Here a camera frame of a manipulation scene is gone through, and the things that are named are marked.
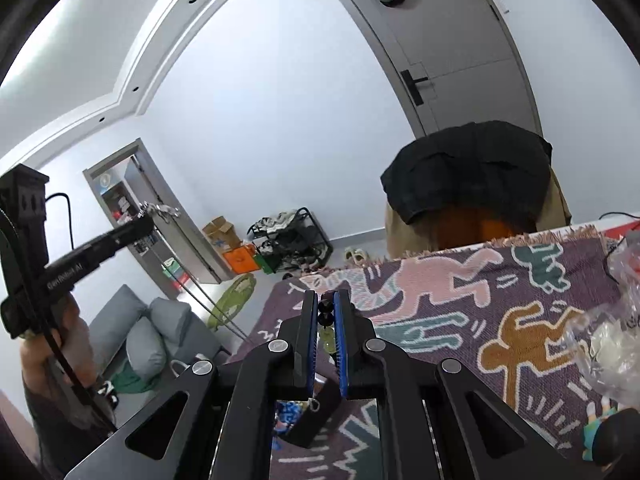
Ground black jewelry box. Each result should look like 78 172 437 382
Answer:
272 377 346 448

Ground blue bead bracelet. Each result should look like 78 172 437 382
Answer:
274 400 303 436

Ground grey interior doorway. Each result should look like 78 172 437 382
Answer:
82 139 236 301

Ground green and black bead necklace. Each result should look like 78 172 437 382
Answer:
318 290 337 361

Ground open small cardboard box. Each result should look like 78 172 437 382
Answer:
202 216 243 253

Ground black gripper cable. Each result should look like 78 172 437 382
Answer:
0 192 118 433

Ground orange shopping bag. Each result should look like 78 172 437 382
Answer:
223 245 261 276

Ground printed purple blanket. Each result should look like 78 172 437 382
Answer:
250 225 640 480

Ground tan chair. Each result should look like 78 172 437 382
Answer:
384 165 573 261

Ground black shoe rack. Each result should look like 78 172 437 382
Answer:
247 207 335 275

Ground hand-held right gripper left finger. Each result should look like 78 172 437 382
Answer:
65 289 321 480

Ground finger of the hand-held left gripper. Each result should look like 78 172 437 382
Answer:
106 215 157 253

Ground black jacket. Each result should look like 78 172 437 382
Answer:
381 121 553 226

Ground person's left hand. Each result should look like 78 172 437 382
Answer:
22 290 96 386

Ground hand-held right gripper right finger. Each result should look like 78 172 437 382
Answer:
332 289 596 480

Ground cartoon boy figurine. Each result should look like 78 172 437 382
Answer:
582 395 640 468

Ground grey sofa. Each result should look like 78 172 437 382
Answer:
85 284 223 391

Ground black door handle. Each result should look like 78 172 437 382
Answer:
400 69 430 107

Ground silver chain necklace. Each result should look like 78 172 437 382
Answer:
140 201 251 346

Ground clear plastic bag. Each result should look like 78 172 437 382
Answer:
562 240 640 411

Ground grey door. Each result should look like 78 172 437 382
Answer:
315 0 543 138

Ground green round mat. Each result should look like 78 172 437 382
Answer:
207 272 258 333

